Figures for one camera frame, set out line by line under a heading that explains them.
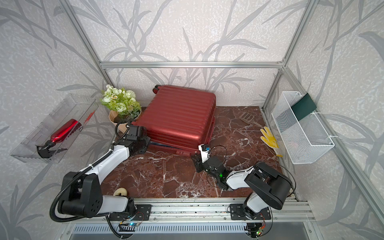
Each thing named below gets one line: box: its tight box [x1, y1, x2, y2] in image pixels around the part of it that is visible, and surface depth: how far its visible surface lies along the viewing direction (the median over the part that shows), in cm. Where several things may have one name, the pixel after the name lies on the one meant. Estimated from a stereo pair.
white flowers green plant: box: [100, 84, 142, 121], surface depth 88 cm
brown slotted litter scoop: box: [239, 111, 264, 129], surface depth 114 cm
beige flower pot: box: [109, 109, 142, 133], surface depth 98 cm
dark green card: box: [290, 92, 317, 122], surface depth 72 cm
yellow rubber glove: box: [260, 126, 284, 158], surface depth 103 cm
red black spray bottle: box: [35, 119, 82, 158], surface depth 63 cm
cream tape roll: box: [113, 187, 128, 197], surface depth 80 cm
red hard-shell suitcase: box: [131, 85, 217, 156], surface depth 86 cm
